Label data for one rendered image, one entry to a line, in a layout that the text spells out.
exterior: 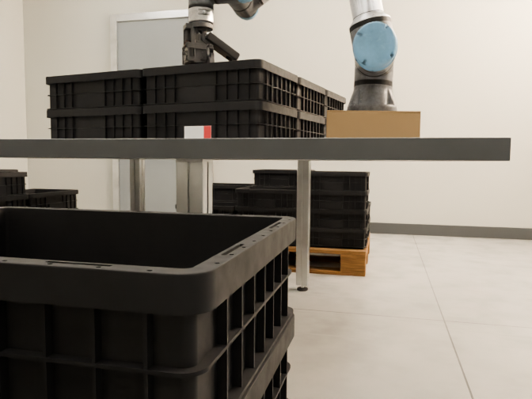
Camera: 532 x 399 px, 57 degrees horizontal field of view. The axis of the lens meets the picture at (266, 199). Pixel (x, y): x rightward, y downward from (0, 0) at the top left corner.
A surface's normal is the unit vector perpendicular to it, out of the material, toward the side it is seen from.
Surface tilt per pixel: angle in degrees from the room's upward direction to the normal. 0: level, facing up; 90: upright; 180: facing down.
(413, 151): 90
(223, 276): 90
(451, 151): 90
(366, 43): 96
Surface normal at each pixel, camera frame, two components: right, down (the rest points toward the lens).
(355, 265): -0.24, 0.07
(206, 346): 0.97, 0.03
